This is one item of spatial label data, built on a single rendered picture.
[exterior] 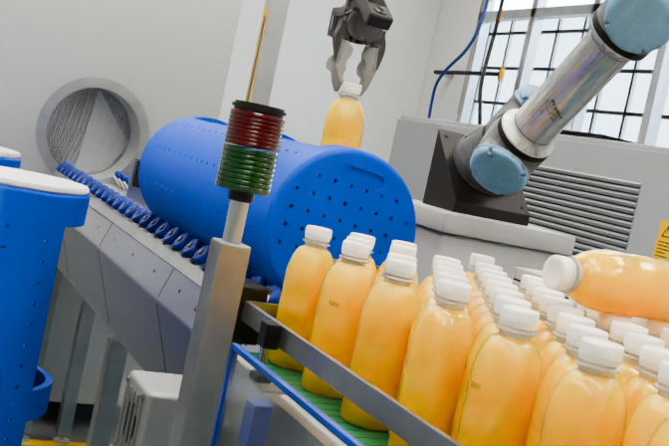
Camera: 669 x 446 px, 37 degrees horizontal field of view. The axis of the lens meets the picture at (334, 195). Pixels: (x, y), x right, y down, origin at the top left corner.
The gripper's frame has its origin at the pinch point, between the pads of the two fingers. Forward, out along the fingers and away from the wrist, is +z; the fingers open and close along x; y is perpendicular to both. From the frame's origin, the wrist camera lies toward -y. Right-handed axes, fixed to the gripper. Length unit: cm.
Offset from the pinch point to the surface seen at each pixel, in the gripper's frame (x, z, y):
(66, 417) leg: -4, 125, 183
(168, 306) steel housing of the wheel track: 15, 50, 31
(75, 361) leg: -3, 105, 183
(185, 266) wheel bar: 13, 42, 33
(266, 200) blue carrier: 15.0, 21.9, -9.0
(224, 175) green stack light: 40, 16, -57
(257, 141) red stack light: 37, 12, -59
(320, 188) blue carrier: 7.2, 18.2, -11.8
